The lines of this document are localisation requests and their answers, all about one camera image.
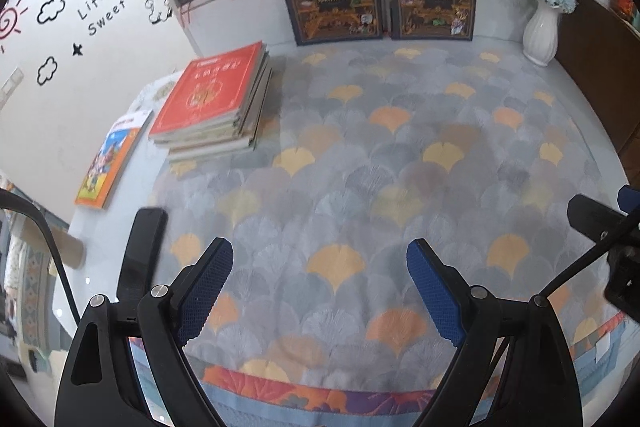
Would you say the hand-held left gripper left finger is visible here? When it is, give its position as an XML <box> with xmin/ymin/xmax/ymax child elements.
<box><xmin>54</xmin><ymin>237</ymin><xmax>234</xmax><ymax>427</ymax></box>

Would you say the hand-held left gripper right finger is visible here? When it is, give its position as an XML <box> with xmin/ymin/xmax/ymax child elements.
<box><xmin>406</xmin><ymin>238</ymin><xmax>584</xmax><ymax>427</ymax></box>

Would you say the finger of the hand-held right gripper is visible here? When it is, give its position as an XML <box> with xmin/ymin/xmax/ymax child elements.
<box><xmin>567</xmin><ymin>193</ymin><xmax>629</xmax><ymax>243</ymax></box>
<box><xmin>617</xmin><ymin>184</ymin><xmax>640</xmax><ymax>216</ymax></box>

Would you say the stack of books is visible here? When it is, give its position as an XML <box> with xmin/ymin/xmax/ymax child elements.
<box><xmin>148</xmin><ymin>41</ymin><xmax>274</xmax><ymax>166</ymax></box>

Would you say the red book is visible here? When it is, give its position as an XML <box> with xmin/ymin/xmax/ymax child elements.
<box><xmin>148</xmin><ymin>41</ymin><xmax>266</xmax><ymax>138</ymax></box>

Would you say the brown wooden cabinet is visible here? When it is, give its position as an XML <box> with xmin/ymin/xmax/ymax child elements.
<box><xmin>554</xmin><ymin>0</ymin><xmax>640</xmax><ymax>158</ymax></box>

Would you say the ginkgo leaf print tablecloth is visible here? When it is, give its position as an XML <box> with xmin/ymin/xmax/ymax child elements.
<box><xmin>67</xmin><ymin>34</ymin><xmax>640</xmax><ymax>427</ymax></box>

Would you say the orange cartoon cover book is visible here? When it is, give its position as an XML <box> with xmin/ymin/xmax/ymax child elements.
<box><xmin>75</xmin><ymin>109</ymin><xmax>153</xmax><ymax>210</ymax></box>

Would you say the white ribbed vase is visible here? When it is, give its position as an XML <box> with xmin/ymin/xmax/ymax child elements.
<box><xmin>522</xmin><ymin>0</ymin><xmax>561</xmax><ymax>68</ymax></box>

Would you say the cluster of colourful jars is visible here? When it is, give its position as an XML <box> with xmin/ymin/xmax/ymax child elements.
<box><xmin>609</xmin><ymin>0</ymin><xmax>640</xmax><ymax>24</ymax></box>

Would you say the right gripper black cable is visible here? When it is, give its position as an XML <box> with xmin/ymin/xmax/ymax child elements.
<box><xmin>490</xmin><ymin>214</ymin><xmax>640</xmax><ymax>378</ymax></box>

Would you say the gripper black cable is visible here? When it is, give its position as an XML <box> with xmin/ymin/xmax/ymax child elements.
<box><xmin>490</xmin><ymin>214</ymin><xmax>640</xmax><ymax>378</ymax></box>
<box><xmin>0</xmin><ymin>188</ymin><xmax>84</xmax><ymax>324</ymax></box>

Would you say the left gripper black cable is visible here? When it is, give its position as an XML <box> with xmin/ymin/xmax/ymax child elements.
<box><xmin>0</xmin><ymin>188</ymin><xmax>84</xmax><ymax>324</ymax></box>

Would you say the cloud wall decal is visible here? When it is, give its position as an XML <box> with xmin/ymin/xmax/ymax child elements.
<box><xmin>36</xmin><ymin>56</ymin><xmax>59</xmax><ymax>86</ymax></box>
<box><xmin>38</xmin><ymin>0</ymin><xmax>68</xmax><ymax>22</ymax></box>

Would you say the black wall lettering decal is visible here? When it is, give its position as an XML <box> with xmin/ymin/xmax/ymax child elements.
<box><xmin>77</xmin><ymin>0</ymin><xmax>126</xmax><ymax>38</ymax></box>

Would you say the white wall switch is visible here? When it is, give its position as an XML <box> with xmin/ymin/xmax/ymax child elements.
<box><xmin>0</xmin><ymin>67</ymin><xmax>24</xmax><ymax>100</ymax></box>

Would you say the bear wall decal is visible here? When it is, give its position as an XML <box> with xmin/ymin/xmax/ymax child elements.
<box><xmin>144</xmin><ymin>0</ymin><xmax>174</xmax><ymax>26</ymax></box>

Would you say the sun wall decal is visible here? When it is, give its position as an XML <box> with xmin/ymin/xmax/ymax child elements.
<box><xmin>0</xmin><ymin>0</ymin><xmax>26</xmax><ymax>52</ymax></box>

